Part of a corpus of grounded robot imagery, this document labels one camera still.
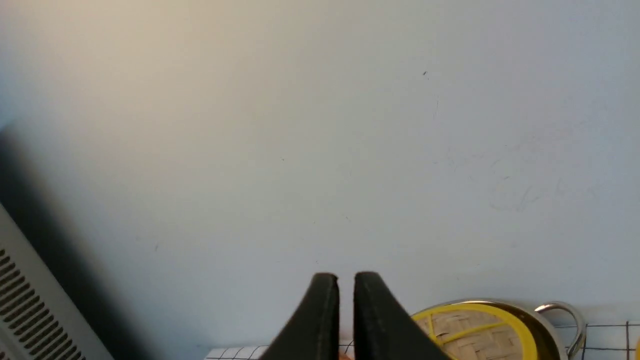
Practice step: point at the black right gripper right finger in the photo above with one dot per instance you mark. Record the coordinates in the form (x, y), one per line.
(382, 329)

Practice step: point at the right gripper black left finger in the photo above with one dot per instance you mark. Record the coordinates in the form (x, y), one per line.
(312, 332)

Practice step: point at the woven bamboo steamer lid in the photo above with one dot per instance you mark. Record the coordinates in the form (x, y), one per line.
(474, 331)

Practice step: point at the yellow banana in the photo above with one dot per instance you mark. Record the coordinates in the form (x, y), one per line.
(637, 350)

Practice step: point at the grey vented appliance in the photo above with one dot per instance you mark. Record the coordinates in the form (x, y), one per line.
(38, 320)

